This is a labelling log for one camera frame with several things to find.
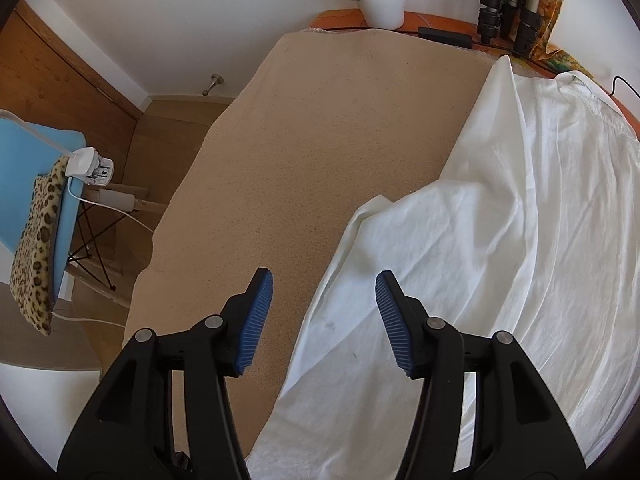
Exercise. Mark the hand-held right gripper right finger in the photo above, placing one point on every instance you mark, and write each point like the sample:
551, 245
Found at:
392, 320

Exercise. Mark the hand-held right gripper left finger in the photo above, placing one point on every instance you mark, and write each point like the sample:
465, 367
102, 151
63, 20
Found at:
257, 320

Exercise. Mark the white garment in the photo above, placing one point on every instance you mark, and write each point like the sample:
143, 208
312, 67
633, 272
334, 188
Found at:
500, 235

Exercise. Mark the beige blanket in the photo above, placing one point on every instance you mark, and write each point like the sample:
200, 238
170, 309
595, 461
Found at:
310, 160

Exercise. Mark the white power brick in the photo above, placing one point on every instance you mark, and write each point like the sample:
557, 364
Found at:
117, 199

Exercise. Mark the white plug adapter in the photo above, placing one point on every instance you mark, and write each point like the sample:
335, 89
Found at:
85, 160

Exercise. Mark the leopard print cushion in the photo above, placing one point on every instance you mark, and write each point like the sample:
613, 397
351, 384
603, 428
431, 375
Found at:
35, 240

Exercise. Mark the metal door stop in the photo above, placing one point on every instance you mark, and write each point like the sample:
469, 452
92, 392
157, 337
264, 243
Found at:
216, 80

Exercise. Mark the blue chair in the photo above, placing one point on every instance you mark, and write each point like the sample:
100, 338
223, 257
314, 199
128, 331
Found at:
30, 160

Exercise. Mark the folded silver tripod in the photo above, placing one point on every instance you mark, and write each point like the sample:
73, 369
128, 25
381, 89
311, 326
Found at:
525, 25

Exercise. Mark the colourful orange scarf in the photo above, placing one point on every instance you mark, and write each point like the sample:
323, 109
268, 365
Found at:
557, 5

